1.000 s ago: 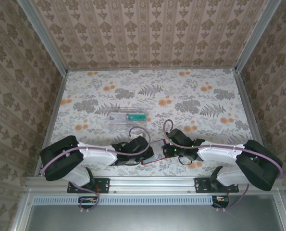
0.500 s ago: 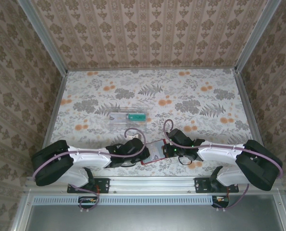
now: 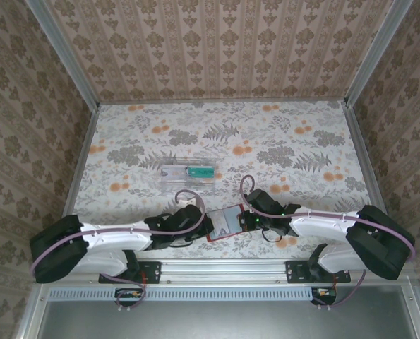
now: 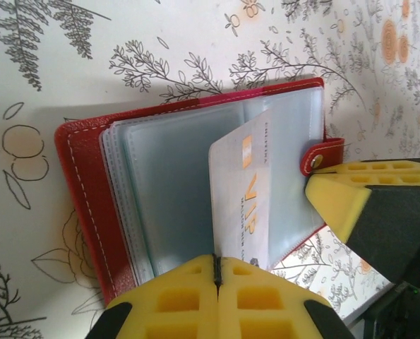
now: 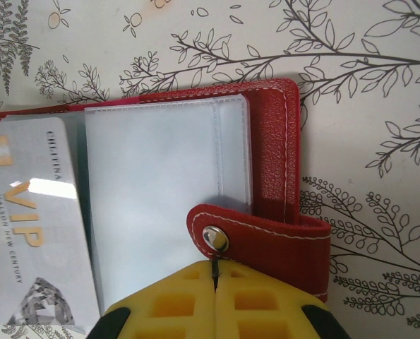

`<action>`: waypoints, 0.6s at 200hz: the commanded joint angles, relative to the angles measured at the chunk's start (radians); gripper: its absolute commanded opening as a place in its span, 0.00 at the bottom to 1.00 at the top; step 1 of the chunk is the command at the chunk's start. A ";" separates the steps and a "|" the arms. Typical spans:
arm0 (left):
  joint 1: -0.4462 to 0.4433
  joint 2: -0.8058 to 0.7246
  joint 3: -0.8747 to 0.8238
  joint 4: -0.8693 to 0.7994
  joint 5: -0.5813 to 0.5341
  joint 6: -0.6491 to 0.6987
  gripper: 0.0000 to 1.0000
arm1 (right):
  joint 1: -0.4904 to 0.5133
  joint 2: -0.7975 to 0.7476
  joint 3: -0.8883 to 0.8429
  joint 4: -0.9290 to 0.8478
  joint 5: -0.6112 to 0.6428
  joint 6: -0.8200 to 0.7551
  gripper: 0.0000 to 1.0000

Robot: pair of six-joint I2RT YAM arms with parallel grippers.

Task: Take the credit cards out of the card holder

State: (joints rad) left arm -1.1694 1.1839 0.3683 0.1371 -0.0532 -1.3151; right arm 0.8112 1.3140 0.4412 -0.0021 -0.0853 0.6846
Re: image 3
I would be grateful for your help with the red-framed tablet device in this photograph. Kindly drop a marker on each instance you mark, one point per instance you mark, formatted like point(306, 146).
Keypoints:
point(227, 220)

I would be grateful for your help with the white plastic card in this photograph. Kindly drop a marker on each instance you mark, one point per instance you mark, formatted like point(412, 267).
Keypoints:
point(173, 172)

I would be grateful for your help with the teal VIP card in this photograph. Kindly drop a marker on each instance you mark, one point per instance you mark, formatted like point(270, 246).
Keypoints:
point(200, 171)

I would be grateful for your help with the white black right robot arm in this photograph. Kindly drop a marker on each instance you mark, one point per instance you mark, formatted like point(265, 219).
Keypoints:
point(319, 226)

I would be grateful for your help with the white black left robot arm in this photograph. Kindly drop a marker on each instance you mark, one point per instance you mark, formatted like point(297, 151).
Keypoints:
point(118, 240)

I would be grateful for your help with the clear acrylic box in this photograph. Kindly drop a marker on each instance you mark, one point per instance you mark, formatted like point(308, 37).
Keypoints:
point(174, 187)

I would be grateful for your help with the floral white tablecloth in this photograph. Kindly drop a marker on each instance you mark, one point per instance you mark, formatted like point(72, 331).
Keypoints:
point(283, 141)

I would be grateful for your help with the grey metal sheet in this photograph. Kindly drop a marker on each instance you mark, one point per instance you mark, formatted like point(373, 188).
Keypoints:
point(213, 321)

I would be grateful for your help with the wide aluminium base rail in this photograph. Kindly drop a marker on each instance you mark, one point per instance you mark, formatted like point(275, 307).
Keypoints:
point(223, 270)

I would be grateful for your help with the aluminium side rail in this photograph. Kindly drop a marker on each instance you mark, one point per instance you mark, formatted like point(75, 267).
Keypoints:
point(364, 152)
point(84, 152)

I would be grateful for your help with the thin aluminium rail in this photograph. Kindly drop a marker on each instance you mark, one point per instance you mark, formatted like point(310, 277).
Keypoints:
point(223, 101)

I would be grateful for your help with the aluminium frame post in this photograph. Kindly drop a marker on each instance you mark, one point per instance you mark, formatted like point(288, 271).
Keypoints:
point(67, 56)
point(375, 53)

